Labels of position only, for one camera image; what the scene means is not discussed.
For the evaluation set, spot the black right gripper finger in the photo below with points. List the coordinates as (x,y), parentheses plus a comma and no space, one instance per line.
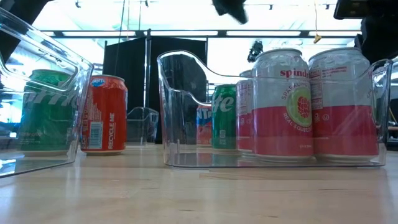
(221,7)
(237,11)

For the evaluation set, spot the pink white Spindrift can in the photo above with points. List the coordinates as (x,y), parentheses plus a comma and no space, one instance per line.
(342,124)
(281,124)
(244,124)

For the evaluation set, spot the green Sprite can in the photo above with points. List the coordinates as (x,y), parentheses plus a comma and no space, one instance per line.
(46,124)
(224,124)

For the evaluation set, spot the red Fanta can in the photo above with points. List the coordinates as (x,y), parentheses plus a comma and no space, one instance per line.
(104,118)
(203,127)

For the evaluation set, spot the clear plastic bin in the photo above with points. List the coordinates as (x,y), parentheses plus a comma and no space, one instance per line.
(180,124)
(141,124)
(62,62)

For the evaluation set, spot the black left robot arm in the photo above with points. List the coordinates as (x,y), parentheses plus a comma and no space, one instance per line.
(18,18)

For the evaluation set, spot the black backdrop panel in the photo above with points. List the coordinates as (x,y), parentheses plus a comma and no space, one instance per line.
(130,77)

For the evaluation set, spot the black hanging camera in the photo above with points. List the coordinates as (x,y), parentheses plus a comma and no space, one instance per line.
(255,51)

